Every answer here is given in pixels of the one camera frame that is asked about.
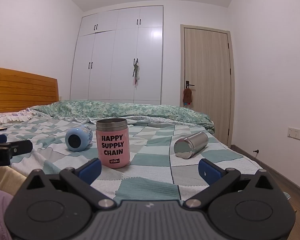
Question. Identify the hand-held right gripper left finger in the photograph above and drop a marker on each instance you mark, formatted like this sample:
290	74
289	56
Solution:
92	170

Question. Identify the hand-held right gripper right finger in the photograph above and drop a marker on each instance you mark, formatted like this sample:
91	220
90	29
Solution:
209	171

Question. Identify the plain stainless steel cup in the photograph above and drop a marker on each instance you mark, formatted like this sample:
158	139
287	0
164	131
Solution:
191	145

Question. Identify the pink printed steel cup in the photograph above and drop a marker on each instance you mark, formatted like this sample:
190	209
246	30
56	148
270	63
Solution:
112	143

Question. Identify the light blue cup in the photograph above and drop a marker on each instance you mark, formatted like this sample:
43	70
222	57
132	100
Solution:
77	138

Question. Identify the cream cloth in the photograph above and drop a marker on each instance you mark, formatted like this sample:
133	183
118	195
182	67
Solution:
5	178

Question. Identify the ruffled floral pillow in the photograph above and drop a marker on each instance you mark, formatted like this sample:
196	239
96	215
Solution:
12	116

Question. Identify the wooden headboard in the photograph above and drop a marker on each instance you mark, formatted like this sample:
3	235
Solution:
22	92

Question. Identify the checkered green bedsheet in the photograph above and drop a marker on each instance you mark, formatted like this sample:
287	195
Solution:
150	160

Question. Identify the green floral quilt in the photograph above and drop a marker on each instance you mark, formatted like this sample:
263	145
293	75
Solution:
130	110

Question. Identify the brown hanging pouch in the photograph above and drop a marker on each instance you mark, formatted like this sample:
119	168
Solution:
187	96

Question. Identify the light wooden door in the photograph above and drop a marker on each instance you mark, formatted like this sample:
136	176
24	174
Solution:
207	62

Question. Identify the white wardrobe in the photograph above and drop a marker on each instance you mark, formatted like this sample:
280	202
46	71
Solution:
107	62

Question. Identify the white wall socket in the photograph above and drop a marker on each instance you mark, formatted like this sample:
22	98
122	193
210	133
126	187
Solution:
297	133

